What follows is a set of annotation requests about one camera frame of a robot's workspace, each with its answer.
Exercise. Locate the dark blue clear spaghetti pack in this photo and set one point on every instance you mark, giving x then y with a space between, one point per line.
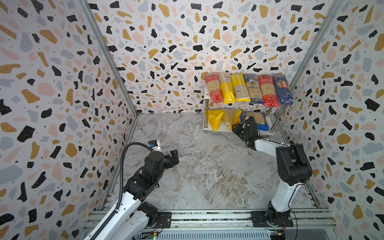
253 87

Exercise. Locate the white two-tier shelf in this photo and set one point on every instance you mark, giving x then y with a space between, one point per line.
272 120

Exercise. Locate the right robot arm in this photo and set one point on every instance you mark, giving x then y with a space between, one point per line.
293 168

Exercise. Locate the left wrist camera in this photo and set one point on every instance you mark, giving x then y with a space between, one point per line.
155 145

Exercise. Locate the blue orange orecchiette bag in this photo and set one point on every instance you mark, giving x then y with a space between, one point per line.
260 119

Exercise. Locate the yellow spaghetti pack barcode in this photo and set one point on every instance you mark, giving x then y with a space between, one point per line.
227 87

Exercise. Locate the yellow spaghetti pack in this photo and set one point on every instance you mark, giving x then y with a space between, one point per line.
240 88

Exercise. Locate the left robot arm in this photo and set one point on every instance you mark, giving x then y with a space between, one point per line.
129 207

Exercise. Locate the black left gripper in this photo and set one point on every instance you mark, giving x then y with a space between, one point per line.
170 163

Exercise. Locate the yellow pasta bag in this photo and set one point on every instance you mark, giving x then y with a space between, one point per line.
223 119

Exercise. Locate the blue Barilla spaghetti pack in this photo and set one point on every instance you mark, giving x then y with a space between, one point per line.
283 90

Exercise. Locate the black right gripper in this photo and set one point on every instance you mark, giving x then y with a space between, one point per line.
245 130

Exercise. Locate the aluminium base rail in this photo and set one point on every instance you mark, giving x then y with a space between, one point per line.
302 224

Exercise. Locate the red spaghetti pack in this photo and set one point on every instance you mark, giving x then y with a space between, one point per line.
214 87
268 91

